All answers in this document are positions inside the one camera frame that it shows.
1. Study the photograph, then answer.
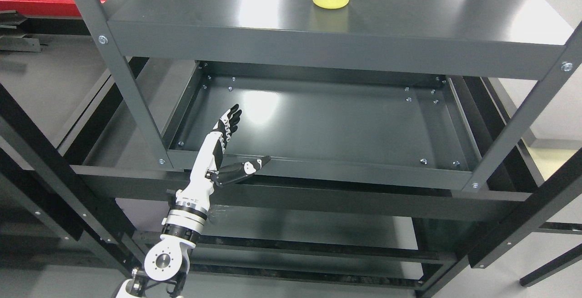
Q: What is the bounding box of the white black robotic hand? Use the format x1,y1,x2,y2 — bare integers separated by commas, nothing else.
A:
175,104,271,207

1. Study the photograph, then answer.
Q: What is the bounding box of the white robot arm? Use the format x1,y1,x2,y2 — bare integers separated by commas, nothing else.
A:
112,198,210,298

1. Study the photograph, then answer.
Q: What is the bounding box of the dark grey metal shelf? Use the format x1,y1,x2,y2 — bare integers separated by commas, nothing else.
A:
74,0,581,297

